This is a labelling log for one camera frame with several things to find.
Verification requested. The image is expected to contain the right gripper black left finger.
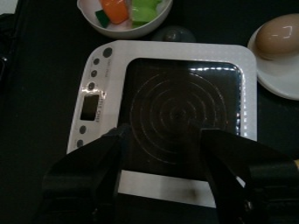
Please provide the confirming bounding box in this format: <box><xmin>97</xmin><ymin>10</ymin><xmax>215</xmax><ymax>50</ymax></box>
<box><xmin>33</xmin><ymin>124</ymin><xmax>134</xmax><ymax>224</ymax></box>

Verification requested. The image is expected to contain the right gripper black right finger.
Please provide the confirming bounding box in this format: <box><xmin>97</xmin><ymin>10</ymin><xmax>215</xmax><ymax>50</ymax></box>
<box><xmin>199</xmin><ymin>128</ymin><xmax>299</xmax><ymax>224</ymax></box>

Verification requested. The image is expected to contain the white toy induction cooker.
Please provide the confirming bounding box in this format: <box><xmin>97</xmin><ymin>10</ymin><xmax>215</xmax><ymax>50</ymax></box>
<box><xmin>66</xmin><ymin>39</ymin><xmax>259</xmax><ymax>208</ymax></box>

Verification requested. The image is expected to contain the brown toy egg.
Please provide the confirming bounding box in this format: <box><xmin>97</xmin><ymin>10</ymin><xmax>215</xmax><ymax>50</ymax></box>
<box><xmin>255</xmin><ymin>13</ymin><xmax>299</xmax><ymax>60</ymax></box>

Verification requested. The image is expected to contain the white bowl with toy vegetables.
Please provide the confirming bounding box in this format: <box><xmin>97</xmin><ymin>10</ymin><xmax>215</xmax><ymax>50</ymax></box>
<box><xmin>77</xmin><ymin>0</ymin><xmax>174</xmax><ymax>40</ymax></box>

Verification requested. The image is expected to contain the dark green toy piece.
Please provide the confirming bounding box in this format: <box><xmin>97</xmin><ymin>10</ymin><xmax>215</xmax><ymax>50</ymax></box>
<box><xmin>94</xmin><ymin>9</ymin><xmax>113</xmax><ymax>29</ymax></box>

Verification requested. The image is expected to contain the orange toy carrot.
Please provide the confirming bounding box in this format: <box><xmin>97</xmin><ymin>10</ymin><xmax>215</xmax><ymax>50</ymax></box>
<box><xmin>98</xmin><ymin>0</ymin><xmax>131</xmax><ymax>25</ymax></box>

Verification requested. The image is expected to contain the light green toy vegetable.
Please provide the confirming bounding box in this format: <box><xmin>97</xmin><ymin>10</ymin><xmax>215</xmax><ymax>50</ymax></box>
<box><xmin>130</xmin><ymin>0</ymin><xmax>165</xmax><ymax>29</ymax></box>

